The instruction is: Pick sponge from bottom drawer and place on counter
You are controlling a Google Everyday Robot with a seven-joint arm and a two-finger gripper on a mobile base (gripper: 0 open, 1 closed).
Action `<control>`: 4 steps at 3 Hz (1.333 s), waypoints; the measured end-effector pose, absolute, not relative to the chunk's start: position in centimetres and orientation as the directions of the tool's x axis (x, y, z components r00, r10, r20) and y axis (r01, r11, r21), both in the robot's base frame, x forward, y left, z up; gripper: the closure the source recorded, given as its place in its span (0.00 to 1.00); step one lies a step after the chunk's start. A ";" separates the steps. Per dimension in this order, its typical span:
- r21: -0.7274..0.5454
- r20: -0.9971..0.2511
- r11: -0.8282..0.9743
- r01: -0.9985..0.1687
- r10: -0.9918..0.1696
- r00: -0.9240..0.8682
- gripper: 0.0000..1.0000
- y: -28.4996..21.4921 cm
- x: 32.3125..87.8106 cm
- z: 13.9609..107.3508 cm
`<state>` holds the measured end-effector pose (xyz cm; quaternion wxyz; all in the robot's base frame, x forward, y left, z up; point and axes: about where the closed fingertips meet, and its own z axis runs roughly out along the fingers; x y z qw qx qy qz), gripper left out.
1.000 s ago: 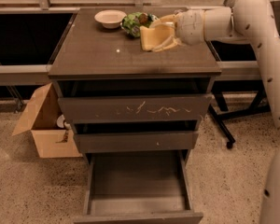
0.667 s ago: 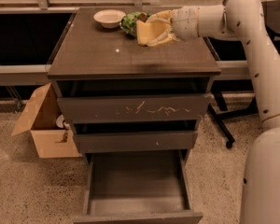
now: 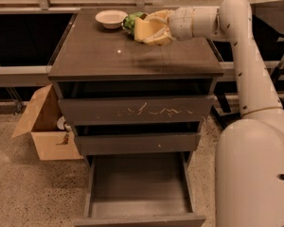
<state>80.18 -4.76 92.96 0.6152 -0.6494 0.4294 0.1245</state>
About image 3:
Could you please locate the yellow sponge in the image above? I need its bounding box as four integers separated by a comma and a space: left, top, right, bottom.
134, 18, 162, 43

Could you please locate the black side table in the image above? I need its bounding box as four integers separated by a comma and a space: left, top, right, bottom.
210, 0, 284, 131

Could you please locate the grey top drawer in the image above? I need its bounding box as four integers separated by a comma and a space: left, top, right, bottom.
57, 79, 216, 127

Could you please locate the grey middle drawer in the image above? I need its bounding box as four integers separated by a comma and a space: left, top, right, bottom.
75, 121, 200, 155

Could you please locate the metal window railing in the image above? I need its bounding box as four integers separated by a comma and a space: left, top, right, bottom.
0, 0, 283, 87

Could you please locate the green chip bag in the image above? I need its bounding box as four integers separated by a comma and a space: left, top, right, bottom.
122, 12, 148, 36

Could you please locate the grey drawer cabinet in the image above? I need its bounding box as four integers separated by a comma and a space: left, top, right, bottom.
49, 9, 223, 227

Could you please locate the white bowl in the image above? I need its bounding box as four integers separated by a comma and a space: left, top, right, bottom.
96, 9, 128, 29

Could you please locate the white item in box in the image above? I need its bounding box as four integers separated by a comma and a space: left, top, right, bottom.
57, 116, 65, 131

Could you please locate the grey drawer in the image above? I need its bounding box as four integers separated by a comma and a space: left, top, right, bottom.
74, 152, 205, 227
57, 79, 216, 127
75, 121, 200, 155

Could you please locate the open cardboard box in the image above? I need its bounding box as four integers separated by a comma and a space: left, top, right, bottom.
12, 85, 81, 161

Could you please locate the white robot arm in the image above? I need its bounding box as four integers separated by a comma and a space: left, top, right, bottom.
146, 0, 284, 227

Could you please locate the grey bottom drawer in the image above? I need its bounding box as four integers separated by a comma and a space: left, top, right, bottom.
74, 152, 205, 227

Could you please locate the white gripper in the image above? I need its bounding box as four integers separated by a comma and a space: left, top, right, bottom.
143, 7, 193, 45

